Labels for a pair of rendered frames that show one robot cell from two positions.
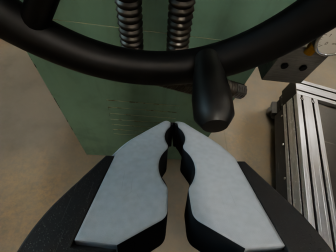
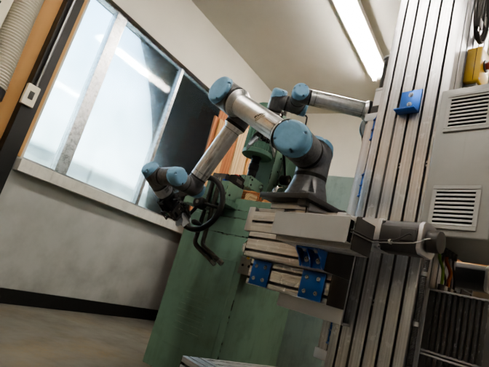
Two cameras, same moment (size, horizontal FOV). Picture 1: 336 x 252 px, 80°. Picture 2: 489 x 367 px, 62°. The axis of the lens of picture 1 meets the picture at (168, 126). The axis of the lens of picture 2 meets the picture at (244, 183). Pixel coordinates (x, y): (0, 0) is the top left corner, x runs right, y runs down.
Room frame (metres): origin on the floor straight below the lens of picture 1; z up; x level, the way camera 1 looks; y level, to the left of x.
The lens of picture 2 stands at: (-1.00, -1.55, 0.49)
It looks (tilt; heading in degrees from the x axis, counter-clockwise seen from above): 14 degrees up; 50
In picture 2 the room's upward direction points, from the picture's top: 16 degrees clockwise
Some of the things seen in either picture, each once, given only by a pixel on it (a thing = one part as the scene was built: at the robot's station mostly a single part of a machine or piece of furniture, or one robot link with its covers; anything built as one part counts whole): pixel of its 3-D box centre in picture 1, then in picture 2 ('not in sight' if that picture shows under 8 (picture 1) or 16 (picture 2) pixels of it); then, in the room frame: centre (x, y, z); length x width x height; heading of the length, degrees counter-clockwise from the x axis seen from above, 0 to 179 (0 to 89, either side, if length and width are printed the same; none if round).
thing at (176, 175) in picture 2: not in sight; (175, 178); (-0.16, -0.14, 0.83); 0.11 x 0.11 x 0.08; 12
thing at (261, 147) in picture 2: not in sight; (263, 132); (0.45, 0.11, 1.35); 0.18 x 0.18 x 0.31
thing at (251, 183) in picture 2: not in sight; (250, 186); (0.47, 0.11, 1.03); 0.14 x 0.07 x 0.09; 13
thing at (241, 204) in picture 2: not in sight; (230, 205); (0.35, 0.09, 0.87); 0.61 x 0.30 x 0.06; 103
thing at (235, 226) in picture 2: not in sight; (247, 237); (0.57, 0.14, 0.76); 0.57 x 0.45 x 0.09; 13
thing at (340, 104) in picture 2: not in sight; (343, 105); (0.37, -0.47, 1.40); 0.49 x 0.11 x 0.12; 136
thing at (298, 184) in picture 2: not in sight; (307, 189); (0.06, -0.65, 0.87); 0.15 x 0.15 x 0.10
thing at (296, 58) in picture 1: (286, 44); (252, 268); (0.37, -0.18, 0.58); 0.12 x 0.08 x 0.08; 13
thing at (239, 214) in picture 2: not in sight; (232, 217); (0.39, 0.10, 0.82); 0.40 x 0.21 x 0.04; 103
